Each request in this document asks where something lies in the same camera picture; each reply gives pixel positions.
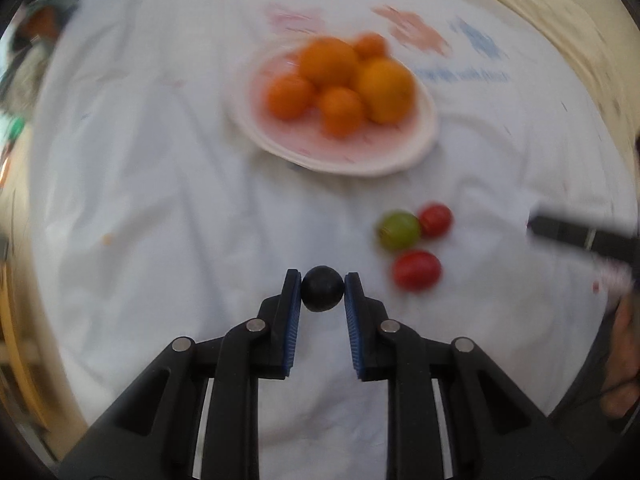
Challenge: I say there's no dark round berry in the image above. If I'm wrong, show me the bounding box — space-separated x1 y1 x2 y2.
301 265 346 313

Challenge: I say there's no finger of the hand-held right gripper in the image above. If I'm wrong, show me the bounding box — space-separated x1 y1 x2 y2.
526 207 640 263

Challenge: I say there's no person's right hand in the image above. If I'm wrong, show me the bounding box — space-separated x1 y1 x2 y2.
600 295 640 418

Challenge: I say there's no medium orange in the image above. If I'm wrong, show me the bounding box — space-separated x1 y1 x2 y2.
298 36 360 90

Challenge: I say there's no cream floral blanket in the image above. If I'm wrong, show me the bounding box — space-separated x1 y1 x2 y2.
440 0 632 171

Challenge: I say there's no red cherry tomato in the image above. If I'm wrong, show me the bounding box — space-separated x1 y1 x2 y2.
418 202 454 238
392 250 443 292

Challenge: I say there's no green cherry tomato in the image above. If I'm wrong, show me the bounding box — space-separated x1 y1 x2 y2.
376 210 422 252

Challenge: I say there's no large orange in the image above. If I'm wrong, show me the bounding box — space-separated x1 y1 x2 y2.
352 57 417 126

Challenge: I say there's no teal orange quilt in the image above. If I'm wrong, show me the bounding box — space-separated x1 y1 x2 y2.
10 2 76 56

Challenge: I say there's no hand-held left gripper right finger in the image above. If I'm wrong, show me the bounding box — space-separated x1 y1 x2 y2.
344 272 568 480

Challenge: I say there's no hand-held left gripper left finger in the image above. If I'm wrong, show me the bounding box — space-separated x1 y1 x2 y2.
57 269 304 480

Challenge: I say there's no small mandarin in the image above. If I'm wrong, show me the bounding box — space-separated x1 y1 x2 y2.
352 32 390 61
317 86 366 139
267 74 316 121

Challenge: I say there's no pink strawberry plate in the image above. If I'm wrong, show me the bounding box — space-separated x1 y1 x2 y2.
224 35 440 177

